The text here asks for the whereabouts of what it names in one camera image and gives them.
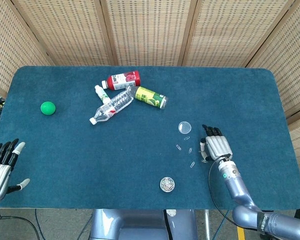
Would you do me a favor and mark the green ball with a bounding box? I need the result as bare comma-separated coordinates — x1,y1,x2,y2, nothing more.
40,100,57,116

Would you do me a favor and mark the woven wooden screen panel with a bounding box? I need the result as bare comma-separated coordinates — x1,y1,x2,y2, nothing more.
246,0,300,173
99,0,198,67
12,0,118,67
182,0,297,68
0,0,53,98

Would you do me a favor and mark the black torso cable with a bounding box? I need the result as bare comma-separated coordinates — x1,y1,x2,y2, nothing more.
163,209,171,240

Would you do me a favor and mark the blue felt table mat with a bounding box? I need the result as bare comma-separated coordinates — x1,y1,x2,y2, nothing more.
0,65,300,211

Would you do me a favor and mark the clear plastic water bottle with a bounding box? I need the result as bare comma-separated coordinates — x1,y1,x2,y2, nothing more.
89,86,135,125

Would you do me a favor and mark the green yellow label bottle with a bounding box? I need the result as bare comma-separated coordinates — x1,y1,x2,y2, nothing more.
129,86,169,110

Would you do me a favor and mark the red juice bottle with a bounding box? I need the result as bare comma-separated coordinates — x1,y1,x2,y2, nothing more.
101,70,142,91

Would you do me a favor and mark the metal table leg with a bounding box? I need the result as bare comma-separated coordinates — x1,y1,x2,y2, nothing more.
204,209,211,240

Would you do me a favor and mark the small white bottle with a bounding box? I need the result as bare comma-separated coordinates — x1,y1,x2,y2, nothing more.
94,84,111,105

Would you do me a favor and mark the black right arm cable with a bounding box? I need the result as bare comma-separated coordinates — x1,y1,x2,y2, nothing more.
208,156,241,226

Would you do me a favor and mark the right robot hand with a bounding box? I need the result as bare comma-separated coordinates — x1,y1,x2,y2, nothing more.
198,124,234,163

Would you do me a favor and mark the blue floor cable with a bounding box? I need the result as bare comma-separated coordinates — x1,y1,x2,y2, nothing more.
212,215,228,240
34,209,45,240

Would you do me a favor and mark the clear round lid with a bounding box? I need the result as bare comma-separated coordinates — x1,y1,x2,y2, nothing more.
178,120,193,135

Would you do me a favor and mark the round container of paperclips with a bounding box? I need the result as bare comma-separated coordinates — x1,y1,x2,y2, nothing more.
159,176,176,194

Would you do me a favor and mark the blue grey robot torso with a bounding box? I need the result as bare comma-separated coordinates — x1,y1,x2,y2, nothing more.
89,208,198,240

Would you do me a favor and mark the black floor cable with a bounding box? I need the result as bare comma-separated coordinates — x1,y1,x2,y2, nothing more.
0,214,41,240

